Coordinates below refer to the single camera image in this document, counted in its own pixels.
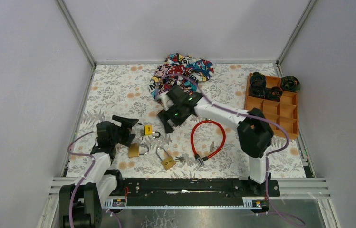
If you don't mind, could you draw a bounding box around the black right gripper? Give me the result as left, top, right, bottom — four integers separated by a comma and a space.
158, 102, 190, 133

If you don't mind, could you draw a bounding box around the yellow small padlock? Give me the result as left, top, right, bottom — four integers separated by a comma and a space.
137, 123, 161, 139

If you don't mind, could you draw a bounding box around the brass padlock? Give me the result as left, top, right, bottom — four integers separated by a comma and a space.
128, 143, 150, 158
155, 147, 176, 171

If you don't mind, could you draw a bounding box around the silver padlock key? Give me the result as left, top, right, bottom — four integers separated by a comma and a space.
175, 156, 187, 163

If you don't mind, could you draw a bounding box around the red cable lock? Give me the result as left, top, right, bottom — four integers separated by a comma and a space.
190, 119, 227, 167

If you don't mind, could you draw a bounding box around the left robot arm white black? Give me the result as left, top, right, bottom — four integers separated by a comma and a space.
59, 115, 139, 228

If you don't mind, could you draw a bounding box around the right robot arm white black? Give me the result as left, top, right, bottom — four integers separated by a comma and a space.
155, 86, 274, 196

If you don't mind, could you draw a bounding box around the colourful comic print cloth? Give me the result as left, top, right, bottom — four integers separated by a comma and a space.
148, 53, 214, 99

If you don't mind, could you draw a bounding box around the dark rolled fabric middle left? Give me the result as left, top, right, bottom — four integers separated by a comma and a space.
249, 84, 266, 99

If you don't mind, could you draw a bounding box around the dark rolled fabric top left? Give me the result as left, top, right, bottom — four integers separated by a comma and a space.
250, 72, 266, 87

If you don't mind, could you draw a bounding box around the dark rolled fabric small centre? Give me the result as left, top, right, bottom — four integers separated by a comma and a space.
265, 86, 283, 102

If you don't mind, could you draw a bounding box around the orange wooden compartment tray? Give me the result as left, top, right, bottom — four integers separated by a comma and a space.
244, 73, 299, 140

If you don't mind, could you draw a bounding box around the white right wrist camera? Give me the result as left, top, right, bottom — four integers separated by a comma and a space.
158, 92, 170, 110

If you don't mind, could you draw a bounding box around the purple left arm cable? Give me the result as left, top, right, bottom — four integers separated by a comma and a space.
67, 131, 98, 228

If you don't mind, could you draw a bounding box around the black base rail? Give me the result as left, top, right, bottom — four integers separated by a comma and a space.
94, 178, 281, 208

